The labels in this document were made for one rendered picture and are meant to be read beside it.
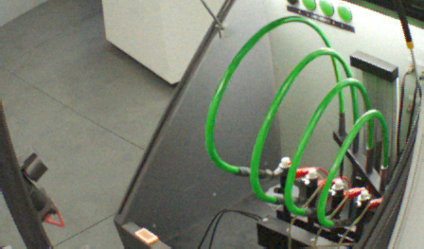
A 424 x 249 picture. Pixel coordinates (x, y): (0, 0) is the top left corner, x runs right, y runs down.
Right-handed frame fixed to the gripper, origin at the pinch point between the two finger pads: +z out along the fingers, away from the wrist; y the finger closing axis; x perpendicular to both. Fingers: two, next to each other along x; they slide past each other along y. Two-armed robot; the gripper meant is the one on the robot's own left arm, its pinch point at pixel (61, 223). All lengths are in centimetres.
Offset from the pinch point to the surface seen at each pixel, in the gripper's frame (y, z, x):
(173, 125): 1.9, 3.5, -40.5
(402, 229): -65, 15, -53
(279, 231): -31, 20, -39
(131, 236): -6.6, 12.3, -13.1
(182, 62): 238, 136, -97
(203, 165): 3.2, 18.5, -40.1
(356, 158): -35, 18, -62
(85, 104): 271, 124, -30
